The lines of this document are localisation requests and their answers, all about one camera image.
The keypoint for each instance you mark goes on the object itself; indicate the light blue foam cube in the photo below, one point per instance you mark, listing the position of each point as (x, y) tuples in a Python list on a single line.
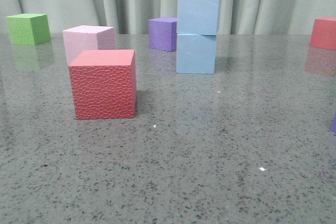
[(196, 53), (200, 17)]

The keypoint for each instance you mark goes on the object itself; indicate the red textured foam cube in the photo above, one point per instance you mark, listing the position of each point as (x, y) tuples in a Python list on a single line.
[(103, 84)]

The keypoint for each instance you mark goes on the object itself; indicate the purple foam cube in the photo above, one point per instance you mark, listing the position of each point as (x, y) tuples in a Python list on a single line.
[(162, 33)]

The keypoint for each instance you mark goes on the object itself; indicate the pink foam cube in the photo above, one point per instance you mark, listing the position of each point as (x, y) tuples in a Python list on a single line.
[(86, 37)]

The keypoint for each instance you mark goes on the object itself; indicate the green foam cube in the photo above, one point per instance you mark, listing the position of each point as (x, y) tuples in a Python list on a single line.
[(28, 29)]

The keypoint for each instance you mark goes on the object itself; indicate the purple cube at right edge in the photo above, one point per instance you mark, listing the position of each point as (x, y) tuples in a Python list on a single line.
[(333, 129)]

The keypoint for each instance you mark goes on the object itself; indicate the red foam cube far right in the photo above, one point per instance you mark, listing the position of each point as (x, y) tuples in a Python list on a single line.
[(323, 33)]

